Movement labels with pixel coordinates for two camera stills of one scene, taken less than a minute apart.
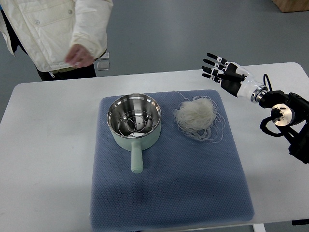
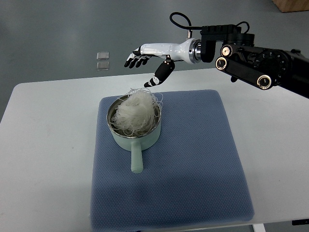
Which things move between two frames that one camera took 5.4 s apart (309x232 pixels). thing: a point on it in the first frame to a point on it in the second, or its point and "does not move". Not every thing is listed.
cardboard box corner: [291, 6] does not move
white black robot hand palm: [246, 86] to [189, 50]
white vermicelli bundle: [197, 117] to [136, 114]
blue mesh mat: [184, 181] does not move
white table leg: [259, 227] does not move
